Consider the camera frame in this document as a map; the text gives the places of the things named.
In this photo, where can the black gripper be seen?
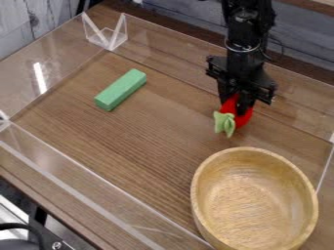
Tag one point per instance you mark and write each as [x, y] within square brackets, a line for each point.
[254, 86]

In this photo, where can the red plush radish toy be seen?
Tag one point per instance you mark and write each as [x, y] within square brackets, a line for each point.
[227, 119]

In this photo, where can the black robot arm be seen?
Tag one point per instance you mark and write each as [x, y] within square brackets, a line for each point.
[239, 72]

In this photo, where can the green rectangular block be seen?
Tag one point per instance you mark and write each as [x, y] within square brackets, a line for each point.
[120, 89]

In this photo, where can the wooden bowl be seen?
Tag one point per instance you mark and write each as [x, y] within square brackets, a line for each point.
[254, 201]

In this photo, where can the black metal clamp base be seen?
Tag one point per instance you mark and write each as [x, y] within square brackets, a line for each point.
[50, 241]

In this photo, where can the clear acrylic enclosure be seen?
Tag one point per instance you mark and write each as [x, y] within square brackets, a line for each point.
[111, 171]

